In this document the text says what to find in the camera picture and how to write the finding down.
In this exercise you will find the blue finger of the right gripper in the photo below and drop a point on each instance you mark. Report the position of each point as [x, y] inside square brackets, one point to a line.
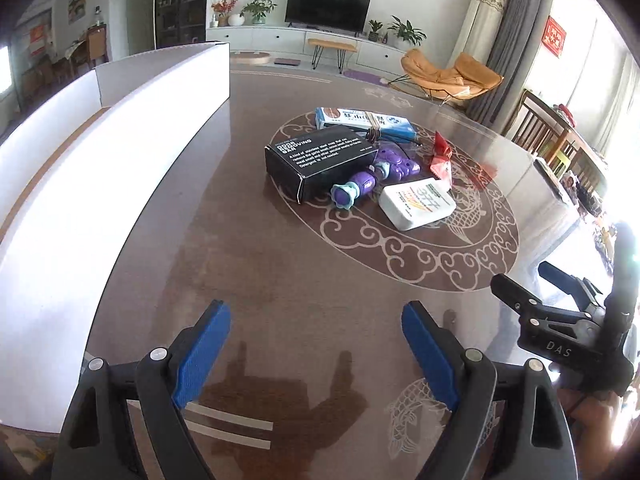
[525, 303]
[584, 293]

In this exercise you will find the red triangular pouch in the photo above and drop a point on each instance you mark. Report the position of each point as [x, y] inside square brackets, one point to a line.
[440, 164]

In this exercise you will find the red window decoration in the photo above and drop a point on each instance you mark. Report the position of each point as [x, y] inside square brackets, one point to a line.
[553, 37]

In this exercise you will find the wooden dining chair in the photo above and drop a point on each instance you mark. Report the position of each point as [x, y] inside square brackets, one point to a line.
[543, 131]

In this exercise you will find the purple toy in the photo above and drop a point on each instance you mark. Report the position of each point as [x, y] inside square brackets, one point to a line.
[391, 166]

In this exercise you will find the green plant right of tv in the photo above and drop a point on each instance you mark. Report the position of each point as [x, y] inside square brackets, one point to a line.
[405, 36]

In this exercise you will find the grey curtain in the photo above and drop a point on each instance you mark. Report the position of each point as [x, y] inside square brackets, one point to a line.
[511, 56]

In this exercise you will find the black television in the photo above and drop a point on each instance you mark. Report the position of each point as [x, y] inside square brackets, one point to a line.
[344, 15]

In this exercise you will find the standing air conditioner cover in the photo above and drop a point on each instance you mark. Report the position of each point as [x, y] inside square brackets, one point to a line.
[479, 29]

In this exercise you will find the blue white toothpaste box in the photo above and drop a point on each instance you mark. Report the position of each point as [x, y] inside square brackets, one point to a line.
[334, 116]

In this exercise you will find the orange lounge chair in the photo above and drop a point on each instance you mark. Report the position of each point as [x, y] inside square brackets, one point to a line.
[465, 80]

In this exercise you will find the red flower vase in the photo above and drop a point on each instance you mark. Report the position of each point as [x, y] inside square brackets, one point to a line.
[222, 9]

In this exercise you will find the black glass display cabinet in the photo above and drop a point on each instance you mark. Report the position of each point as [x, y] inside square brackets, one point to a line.
[178, 22]

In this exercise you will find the green potted plant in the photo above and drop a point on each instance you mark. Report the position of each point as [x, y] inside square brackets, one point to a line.
[258, 10]

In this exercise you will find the white sunscreen bottle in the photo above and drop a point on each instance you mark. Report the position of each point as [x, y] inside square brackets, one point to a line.
[410, 205]

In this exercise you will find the round beige floor mat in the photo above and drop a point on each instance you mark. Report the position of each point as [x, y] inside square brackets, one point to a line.
[251, 58]

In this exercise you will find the white cardboard box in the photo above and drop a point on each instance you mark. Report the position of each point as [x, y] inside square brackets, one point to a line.
[75, 177]

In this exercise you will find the black text box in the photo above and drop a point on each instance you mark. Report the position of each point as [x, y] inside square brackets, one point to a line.
[308, 165]

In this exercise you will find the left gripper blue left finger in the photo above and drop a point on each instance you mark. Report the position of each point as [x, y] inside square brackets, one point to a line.
[97, 440]

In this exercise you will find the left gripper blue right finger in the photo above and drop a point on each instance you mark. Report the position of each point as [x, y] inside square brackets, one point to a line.
[533, 442]

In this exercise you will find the white tv cabinet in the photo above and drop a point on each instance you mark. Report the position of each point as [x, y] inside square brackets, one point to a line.
[292, 42]

